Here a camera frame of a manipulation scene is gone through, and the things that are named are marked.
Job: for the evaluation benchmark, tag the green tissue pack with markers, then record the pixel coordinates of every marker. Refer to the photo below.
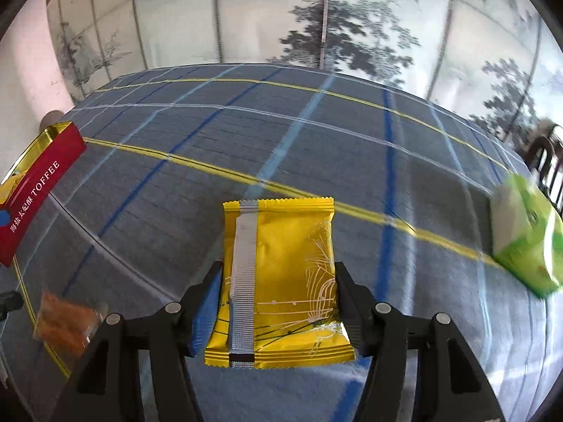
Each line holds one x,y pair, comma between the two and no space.
528,237

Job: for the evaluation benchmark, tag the yellow snack packet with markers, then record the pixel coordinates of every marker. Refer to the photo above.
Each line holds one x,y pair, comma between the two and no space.
281,272

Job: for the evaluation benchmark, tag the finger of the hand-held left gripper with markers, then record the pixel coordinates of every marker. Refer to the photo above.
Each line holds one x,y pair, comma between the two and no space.
11,302

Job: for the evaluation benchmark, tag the round grey disc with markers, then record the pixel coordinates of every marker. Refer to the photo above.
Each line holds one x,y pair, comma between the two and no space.
50,119

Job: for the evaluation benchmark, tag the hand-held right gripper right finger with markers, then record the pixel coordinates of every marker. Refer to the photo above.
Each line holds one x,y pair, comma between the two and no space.
352,312

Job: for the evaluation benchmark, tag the clear packet of orange snack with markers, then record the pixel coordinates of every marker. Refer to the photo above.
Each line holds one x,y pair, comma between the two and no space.
66,327

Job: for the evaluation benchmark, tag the painted folding screen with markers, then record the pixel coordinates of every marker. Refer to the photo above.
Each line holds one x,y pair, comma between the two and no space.
264,9

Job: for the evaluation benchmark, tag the dark wooden chair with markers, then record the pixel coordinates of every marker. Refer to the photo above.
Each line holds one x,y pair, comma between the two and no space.
543,149

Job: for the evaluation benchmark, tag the plaid grey tablecloth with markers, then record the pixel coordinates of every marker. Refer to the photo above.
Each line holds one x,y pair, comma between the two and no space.
264,140

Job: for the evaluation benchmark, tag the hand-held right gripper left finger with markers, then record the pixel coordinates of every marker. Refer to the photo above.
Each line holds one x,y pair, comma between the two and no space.
204,316

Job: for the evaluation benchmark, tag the red and gold tin box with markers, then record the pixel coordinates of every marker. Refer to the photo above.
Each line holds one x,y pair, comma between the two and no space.
39,184

